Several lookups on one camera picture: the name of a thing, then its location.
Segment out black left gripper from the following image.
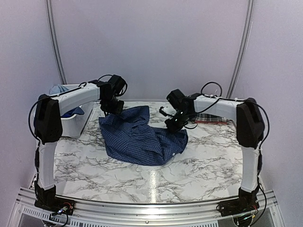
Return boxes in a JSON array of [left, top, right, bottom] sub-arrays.
[[99, 94, 124, 114]]

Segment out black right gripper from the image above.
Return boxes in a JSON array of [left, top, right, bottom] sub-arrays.
[[165, 109, 193, 133]]

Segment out blue checked shirt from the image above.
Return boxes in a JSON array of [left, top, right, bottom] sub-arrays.
[[98, 105, 188, 166]]

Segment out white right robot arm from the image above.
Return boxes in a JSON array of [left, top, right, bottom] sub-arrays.
[[159, 89, 269, 193]]

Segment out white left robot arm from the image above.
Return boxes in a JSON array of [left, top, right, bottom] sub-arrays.
[[28, 75, 128, 191]]

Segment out white plastic laundry bin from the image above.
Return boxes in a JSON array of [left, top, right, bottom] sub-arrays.
[[49, 84, 96, 139]]

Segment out dark blue garment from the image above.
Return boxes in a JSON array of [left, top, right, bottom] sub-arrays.
[[61, 107, 85, 118]]

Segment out black white plaid garment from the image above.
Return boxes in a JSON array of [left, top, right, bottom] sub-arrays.
[[193, 113, 231, 124]]

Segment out light blue garment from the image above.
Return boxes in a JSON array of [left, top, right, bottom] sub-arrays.
[[49, 84, 69, 95]]

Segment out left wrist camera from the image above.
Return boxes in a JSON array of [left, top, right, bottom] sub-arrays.
[[108, 75, 128, 96]]

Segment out left wall aluminium post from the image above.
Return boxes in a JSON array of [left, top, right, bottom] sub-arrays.
[[45, 0, 67, 84]]

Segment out aluminium front frame rail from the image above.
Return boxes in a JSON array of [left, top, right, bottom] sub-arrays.
[[8, 188, 285, 227]]

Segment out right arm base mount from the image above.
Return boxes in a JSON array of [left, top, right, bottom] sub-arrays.
[[216, 186, 259, 217]]

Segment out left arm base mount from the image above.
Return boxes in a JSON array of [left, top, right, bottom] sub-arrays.
[[34, 180, 75, 215]]

